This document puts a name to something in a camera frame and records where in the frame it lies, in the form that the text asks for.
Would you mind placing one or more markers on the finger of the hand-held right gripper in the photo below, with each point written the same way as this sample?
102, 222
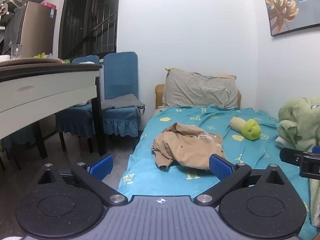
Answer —
316, 149
292, 156

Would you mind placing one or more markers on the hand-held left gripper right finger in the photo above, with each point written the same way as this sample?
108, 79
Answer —
220, 166

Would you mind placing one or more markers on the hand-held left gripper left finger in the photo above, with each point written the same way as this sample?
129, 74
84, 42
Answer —
101, 167

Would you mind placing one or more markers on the tan garment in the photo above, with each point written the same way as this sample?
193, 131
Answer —
190, 145

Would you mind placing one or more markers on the green fleece blanket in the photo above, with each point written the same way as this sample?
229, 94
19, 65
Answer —
300, 122

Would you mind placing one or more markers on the green and beige plush toy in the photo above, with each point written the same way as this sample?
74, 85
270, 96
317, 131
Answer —
247, 128

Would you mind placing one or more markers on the blue covered chair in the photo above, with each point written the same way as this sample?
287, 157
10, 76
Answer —
75, 120
120, 80
17, 136

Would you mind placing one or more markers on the teal printed bed sheet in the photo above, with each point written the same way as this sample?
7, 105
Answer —
160, 177

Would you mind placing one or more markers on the grey seat cushion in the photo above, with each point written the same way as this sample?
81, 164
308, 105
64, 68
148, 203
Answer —
120, 103

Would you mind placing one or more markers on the grey pillow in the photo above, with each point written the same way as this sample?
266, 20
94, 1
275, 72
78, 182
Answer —
200, 90

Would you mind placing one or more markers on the white dining table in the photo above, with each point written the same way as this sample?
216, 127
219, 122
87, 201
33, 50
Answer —
37, 92

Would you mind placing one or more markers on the clear drinking glass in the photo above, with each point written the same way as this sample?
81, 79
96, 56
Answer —
16, 52

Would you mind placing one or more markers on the dark grilled door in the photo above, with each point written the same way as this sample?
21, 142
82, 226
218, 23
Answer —
87, 20

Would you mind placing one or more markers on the brown refrigerator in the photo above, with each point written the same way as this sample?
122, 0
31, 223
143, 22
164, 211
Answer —
35, 30

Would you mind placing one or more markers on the pink basin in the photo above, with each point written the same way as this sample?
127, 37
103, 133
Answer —
49, 5

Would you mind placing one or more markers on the framed leaf wall picture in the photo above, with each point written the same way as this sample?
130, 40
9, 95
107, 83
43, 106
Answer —
287, 7

